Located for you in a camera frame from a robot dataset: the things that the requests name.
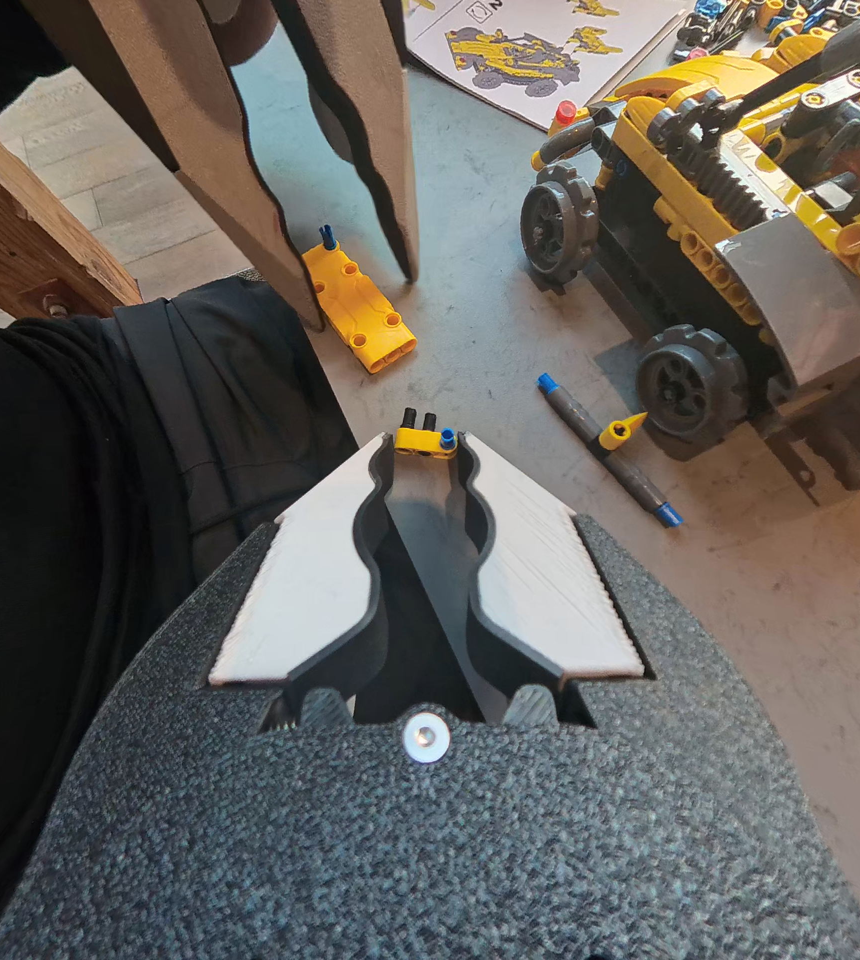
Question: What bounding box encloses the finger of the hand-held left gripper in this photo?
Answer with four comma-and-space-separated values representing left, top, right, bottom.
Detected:
19, 0, 327, 333
271, 0, 422, 285

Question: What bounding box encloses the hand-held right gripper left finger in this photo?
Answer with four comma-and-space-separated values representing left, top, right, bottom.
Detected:
208, 432, 397, 687

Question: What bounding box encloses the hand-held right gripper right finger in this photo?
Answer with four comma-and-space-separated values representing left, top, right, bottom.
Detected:
458, 430, 647, 685

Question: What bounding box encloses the small yellow pin connector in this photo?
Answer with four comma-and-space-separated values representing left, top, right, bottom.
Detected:
394, 407, 459, 459

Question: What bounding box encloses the yellow rectangular brick block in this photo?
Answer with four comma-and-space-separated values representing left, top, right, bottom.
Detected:
301, 225, 418, 375

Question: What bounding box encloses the grey desk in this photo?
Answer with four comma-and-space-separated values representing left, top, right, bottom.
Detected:
231, 0, 860, 954

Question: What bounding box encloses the grey axle with yellow cam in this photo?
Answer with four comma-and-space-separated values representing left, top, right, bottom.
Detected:
537, 372, 684, 530

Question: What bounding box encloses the wooden beam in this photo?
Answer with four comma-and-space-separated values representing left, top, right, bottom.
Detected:
0, 131, 144, 322

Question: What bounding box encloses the building instruction booklet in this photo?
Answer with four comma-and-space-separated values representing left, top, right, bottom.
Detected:
403, 0, 693, 132

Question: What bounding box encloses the person's black clothing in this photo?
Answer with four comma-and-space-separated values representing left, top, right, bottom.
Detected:
0, 277, 359, 960

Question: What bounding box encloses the yellow grey toy brick vehicle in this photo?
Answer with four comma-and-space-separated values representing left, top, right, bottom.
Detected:
520, 30, 860, 507

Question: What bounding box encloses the pile of loose brick parts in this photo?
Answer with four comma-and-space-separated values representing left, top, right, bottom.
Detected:
670, 0, 860, 65

